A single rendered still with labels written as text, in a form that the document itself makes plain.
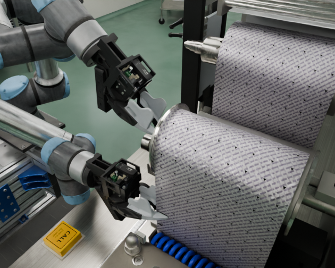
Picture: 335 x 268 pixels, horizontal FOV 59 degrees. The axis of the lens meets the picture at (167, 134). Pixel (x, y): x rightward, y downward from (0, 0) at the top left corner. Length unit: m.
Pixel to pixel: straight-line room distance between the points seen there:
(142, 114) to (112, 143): 1.97
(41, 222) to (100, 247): 1.03
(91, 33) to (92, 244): 0.54
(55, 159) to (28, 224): 1.14
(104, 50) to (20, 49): 0.19
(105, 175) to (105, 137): 1.98
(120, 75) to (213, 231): 0.34
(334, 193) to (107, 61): 0.45
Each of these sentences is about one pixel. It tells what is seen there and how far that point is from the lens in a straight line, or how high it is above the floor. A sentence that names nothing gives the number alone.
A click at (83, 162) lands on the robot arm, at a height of 1.15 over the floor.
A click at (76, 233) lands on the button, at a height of 0.92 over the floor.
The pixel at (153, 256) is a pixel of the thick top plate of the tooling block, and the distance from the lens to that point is 0.67.
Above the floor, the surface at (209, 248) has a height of 1.07.
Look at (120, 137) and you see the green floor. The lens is 2.60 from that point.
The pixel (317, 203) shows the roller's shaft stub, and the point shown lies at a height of 1.26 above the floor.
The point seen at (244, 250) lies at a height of 1.12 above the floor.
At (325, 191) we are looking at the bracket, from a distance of 0.49.
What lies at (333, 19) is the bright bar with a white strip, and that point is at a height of 1.45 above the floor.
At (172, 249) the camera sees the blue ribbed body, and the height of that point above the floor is 1.04.
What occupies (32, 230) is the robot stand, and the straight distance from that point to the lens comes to 1.84.
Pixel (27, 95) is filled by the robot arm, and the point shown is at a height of 1.00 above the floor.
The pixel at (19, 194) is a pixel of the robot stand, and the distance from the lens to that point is 1.51.
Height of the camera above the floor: 1.62
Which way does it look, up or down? 38 degrees down
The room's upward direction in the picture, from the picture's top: straight up
